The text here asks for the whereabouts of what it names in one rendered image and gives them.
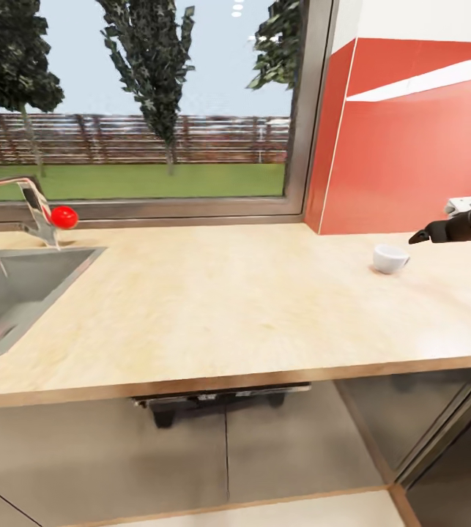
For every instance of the coffee cup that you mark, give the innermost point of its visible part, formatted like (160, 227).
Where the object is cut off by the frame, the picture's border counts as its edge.
(388, 259)

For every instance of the fixed window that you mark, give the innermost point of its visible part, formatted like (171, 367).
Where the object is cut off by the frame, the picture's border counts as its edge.
(163, 113)

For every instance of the countertop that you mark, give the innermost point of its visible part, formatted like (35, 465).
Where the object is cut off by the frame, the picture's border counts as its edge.
(182, 309)
(447, 265)

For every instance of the cabinet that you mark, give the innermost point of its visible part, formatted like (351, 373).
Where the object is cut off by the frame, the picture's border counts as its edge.
(70, 463)
(439, 489)

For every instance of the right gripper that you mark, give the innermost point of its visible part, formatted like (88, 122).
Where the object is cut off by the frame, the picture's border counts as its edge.
(457, 229)

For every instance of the drop in sink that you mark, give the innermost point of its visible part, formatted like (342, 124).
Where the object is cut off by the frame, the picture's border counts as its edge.
(31, 280)

